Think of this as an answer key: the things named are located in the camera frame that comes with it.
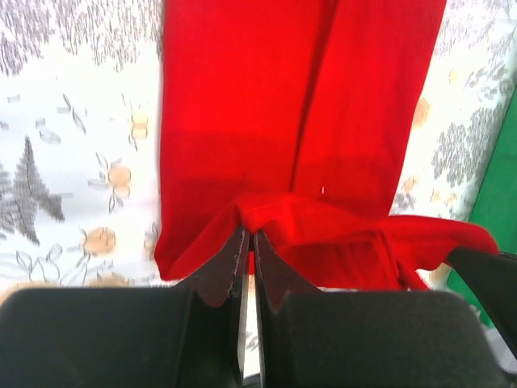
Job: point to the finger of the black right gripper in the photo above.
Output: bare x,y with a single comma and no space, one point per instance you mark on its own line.
492,278

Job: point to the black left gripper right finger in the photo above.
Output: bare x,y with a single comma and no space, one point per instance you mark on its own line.
312,338

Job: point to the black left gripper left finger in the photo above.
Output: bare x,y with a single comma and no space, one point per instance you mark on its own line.
191,334

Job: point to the red t shirt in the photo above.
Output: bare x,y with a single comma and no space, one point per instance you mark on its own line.
292,118

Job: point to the green plastic tray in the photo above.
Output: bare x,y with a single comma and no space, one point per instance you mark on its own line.
495,207

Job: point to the floral patterned table cloth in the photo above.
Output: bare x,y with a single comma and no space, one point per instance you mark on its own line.
81,119

